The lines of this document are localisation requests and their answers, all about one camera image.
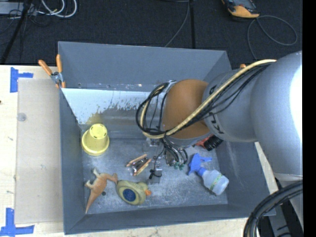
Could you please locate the yellow plastic cup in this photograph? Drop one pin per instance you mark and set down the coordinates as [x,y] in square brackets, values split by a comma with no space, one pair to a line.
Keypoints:
[95,139]

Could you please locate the pale wood flat board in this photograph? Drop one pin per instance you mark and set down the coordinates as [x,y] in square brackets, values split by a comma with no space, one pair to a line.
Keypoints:
[37,152]

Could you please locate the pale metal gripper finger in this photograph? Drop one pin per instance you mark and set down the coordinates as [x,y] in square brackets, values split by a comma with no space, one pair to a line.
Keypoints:
[159,171]
[155,180]

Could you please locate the small red-orange object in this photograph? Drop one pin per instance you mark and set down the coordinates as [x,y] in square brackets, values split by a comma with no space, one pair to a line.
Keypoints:
[202,142]

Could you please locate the orange toy dinosaur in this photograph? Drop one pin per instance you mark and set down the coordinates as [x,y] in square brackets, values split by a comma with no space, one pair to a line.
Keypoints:
[98,185]

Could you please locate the yellow rubber duck toy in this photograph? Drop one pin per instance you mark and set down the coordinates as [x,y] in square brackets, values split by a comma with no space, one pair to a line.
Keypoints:
[132,192]

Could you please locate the grey metal bin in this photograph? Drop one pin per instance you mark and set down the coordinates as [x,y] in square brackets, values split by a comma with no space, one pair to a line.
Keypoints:
[138,65]

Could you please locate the blue-headed clear spray bottle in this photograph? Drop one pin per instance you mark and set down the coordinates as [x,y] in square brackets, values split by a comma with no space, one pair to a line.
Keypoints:
[209,176]

